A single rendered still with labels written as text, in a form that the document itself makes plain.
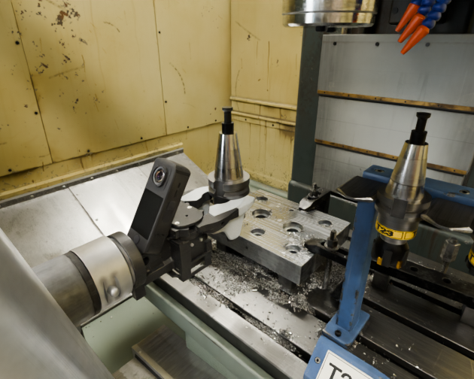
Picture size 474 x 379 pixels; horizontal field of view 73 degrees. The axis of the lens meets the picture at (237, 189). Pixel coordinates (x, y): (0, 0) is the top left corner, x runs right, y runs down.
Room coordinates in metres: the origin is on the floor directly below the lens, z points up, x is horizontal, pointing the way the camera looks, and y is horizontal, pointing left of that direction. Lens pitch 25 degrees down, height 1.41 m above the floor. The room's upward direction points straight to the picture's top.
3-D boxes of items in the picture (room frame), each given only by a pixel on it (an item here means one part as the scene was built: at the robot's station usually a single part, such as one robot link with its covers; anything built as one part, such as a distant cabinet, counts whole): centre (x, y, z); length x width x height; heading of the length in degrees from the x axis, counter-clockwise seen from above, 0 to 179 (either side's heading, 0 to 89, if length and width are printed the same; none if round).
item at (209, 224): (0.38, 0.04, 1.18); 0.09 x 0.05 x 0.02; 125
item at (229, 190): (0.45, 0.01, 1.21); 0.06 x 0.06 x 0.03
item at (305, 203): (0.80, -0.22, 0.97); 0.13 x 0.03 x 0.15; 138
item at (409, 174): (0.37, -0.22, 1.26); 0.04 x 0.04 x 0.07
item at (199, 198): (0.45, 0.05, 1.16); 0.09 x 0.03 x 0.06; 151
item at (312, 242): (0.55, -0.20, 0.97); 0.13 x 0.03 x 0.15; 48
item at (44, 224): (1.08, 0.34, 0.75); 0.89 x 0.67 x 0.26; 138
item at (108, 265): (0.29, 0.15, 1.16); 0.08 x 0.05 x 0.08; 48
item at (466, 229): (0.34, -0.26, 1.21); 0.07 x 0.05 x 0.01; 138
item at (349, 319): (0.45, -0.21, 1.05); 0.10 x 0.05 x 0.30; 138
